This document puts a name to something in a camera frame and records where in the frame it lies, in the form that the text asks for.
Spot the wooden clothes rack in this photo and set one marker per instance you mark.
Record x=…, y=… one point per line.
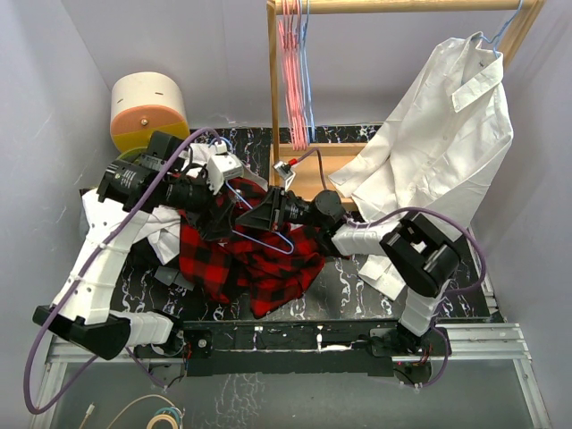
x=307, y=181

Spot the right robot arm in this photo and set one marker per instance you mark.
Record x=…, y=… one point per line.
x=423, y=254

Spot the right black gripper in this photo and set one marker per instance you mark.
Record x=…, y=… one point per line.
x=267, y=214

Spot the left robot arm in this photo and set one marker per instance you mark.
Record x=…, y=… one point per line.
x=170, y=173

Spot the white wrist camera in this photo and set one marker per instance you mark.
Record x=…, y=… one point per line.
x=221, y=168
x=286, y=172

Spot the red black plaid shirt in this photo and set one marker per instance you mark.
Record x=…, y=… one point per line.
x=274, y=269

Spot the blue hanger holding shirt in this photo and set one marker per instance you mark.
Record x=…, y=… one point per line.
x=495, y=41

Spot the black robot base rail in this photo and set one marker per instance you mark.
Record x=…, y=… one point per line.
x=374, y=347

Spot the green laundry basket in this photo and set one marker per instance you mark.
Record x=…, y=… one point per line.
x=131, y=155

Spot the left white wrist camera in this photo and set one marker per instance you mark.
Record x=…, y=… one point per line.
x=221, y=168

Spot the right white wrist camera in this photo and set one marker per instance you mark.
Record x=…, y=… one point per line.
x=286, y=172

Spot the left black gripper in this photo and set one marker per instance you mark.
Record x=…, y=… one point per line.
x=219, y=223

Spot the white shirt on hanger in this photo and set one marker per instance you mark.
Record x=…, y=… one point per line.
x=443, y=143

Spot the aluminium frame rail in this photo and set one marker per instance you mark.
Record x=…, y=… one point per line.
x=487, y=341

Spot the cream cylindrical drum toy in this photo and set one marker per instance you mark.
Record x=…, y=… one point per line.
x=142, y=103

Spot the pink wire hanger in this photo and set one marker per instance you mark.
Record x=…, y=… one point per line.
x=289, y=27

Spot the grey garment in pile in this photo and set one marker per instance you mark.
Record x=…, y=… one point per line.
x=170, y=276

